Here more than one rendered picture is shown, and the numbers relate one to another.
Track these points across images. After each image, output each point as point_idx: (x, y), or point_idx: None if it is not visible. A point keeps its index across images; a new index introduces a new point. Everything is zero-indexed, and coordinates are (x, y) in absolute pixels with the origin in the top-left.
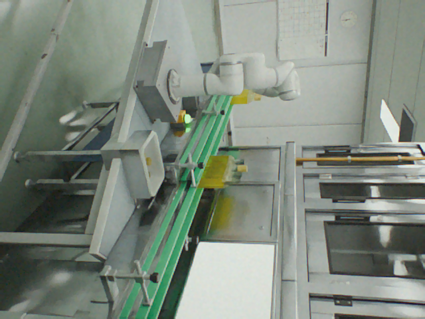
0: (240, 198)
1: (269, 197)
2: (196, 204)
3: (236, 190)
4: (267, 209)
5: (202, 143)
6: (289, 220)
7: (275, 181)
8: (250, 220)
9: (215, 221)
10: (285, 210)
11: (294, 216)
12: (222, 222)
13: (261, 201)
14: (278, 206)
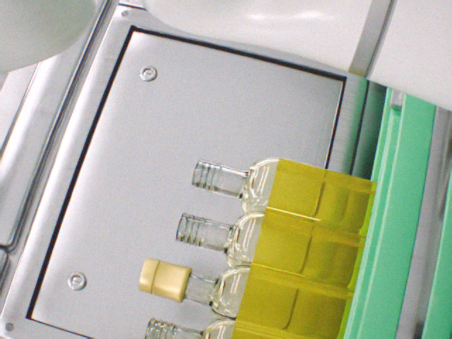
0: (192, 262)
1: (70, 234)
2: (388, 115)
3: (201, 325)
4: (97, 166)
5: (385, 275)
6: (43, 94)
7: (14, 336)
8: (177, 119)
9: (311, 139)
10: (38, 148)
11: (20, 110)
12: (284, 126)
13: (109, 222)
14: (56, 163)
